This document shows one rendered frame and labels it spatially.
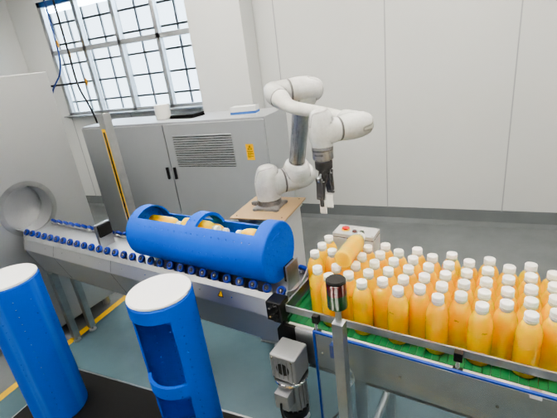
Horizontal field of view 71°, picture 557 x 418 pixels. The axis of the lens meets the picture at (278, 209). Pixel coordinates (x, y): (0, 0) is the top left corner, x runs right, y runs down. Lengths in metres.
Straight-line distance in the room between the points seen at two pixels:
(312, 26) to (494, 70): 1.82
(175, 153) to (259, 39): 1.65
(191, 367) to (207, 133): 2.32
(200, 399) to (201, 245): 0.70
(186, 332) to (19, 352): 1.00
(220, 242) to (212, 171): 2.04
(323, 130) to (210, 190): 2.39
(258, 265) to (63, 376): 1.37
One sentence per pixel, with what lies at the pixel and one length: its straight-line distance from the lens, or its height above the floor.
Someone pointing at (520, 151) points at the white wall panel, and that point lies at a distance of 4.46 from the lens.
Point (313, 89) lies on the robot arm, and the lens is 2.14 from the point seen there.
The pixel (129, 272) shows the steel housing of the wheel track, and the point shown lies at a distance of 2.39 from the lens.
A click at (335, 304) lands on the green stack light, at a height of 1.19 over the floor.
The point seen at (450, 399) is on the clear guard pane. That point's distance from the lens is 1.50.
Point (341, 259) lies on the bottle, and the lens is 1.54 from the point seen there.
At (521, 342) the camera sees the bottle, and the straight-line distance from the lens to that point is 1.43.
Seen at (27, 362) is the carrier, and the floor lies 0.61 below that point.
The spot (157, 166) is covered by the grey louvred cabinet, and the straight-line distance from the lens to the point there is 4.13.
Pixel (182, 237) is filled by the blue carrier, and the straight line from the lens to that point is 1.92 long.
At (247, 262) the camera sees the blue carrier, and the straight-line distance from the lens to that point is 1.70.
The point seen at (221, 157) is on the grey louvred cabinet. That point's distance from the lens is 3.65.
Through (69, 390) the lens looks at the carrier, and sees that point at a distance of 2.66.
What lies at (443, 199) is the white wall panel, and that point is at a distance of 4.58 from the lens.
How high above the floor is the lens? 1.91
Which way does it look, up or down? 21 degrees down
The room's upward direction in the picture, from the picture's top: 7 degrees counter-clockwise
